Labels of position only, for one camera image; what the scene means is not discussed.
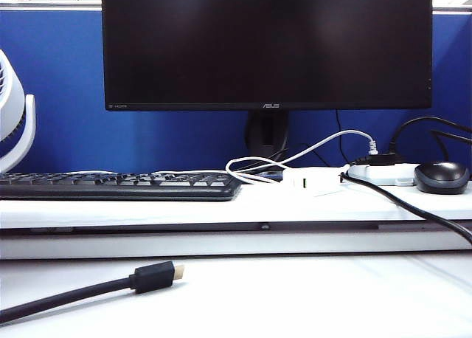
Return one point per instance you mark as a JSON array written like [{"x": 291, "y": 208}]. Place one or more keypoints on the white charger brick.
[{"x": 317, "y": 181}]

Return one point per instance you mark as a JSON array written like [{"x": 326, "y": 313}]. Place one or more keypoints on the black monitor stand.
[{"x": 267, "y": 131}]

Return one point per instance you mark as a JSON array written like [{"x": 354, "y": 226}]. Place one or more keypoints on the blue office partition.
[{"x": 147, "y": 138}]

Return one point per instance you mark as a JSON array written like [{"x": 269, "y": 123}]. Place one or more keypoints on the small white plug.
[{"x": 346, "y": 167}]

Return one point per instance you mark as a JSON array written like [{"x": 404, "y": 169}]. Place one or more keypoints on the black ASUS monitor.
[{"x": 258, "y": 39}]

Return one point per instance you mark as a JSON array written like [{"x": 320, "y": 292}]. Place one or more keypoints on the black keyboard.
[{"x": 110, "y": 190}]

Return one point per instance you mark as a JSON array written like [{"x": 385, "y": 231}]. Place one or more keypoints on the white power strip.
[{"x": 383, "y": 175}]

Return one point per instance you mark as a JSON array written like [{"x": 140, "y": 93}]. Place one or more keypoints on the black computer mouse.
[{"x": 442, "y": 179}]

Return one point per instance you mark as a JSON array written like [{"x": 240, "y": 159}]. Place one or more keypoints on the white desk fan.
[{"x": 11, "y": 105}]

